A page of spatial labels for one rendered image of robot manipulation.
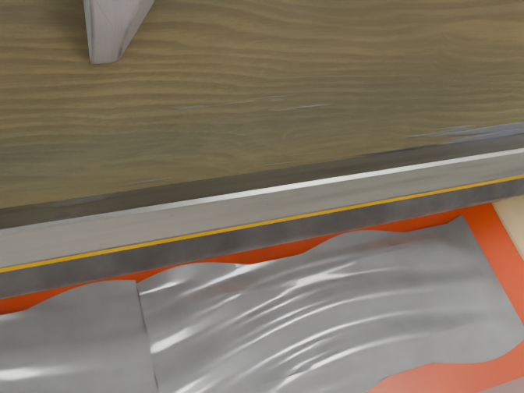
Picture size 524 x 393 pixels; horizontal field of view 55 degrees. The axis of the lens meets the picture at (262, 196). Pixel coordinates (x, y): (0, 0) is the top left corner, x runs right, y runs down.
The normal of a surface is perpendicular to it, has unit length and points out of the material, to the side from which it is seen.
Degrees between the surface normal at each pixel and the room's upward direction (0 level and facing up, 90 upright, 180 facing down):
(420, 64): 55
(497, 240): 0
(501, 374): 0
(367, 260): 31
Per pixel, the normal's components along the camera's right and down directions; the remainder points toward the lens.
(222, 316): 0.43, -0.04
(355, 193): 0.37, 0.39
